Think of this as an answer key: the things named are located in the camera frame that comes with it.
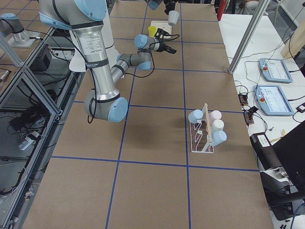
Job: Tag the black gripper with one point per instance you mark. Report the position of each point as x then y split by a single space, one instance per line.
167 5
163 47

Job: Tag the grey plastic cup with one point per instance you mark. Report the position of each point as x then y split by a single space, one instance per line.
173 17

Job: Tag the yellow plastic cup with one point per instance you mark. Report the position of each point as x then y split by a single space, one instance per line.
152 31

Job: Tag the light blue plastic cup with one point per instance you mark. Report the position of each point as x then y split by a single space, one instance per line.
194 116

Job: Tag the pink plastic cup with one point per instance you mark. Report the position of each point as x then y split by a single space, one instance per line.
215 115

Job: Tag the white ikea cup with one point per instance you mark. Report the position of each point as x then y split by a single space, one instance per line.
217 125

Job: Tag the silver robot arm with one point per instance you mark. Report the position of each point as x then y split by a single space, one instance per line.
154 4
86 19

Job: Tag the cream rabbit tray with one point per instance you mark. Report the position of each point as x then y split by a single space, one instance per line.
162 25

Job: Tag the red cylinder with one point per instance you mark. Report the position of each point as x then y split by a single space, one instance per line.
220 11

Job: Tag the far teach pendant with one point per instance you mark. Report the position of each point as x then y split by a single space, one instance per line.
275 70

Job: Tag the teach pendant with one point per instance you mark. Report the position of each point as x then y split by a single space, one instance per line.
272 100
275 70

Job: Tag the near teach pendant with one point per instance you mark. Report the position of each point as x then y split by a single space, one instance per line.
272 100

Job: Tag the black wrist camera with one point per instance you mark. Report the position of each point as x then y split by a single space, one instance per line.
160 34

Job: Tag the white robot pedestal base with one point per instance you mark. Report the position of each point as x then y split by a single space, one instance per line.
107 34

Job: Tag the aluminium frame post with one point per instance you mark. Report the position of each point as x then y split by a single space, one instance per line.
255 19

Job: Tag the white wire cup rack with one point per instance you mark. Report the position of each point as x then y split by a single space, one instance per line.
201 134

